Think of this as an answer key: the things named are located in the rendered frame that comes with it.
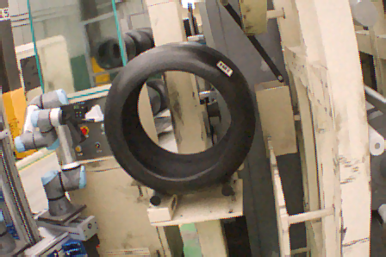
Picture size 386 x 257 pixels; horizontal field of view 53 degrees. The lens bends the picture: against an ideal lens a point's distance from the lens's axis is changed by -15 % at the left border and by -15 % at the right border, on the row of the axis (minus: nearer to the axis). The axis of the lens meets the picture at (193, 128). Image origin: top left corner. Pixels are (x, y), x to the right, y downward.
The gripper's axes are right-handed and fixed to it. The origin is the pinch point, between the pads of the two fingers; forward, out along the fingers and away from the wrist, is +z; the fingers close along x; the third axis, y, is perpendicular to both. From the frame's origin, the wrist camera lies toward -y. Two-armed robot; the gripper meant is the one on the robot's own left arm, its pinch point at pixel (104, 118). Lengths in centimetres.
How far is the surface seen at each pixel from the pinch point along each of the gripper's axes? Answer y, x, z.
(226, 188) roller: -27, -10, 47
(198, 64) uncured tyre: 19.6, -11.5, 40.2
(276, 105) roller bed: -3, 20, 69
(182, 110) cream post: -4.2, 26.4, 27.4
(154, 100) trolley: -65, 412, -67
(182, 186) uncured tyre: -25.2, -11.2, 30.6
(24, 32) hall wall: 79, 861, -519
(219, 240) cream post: -70, 27, 40
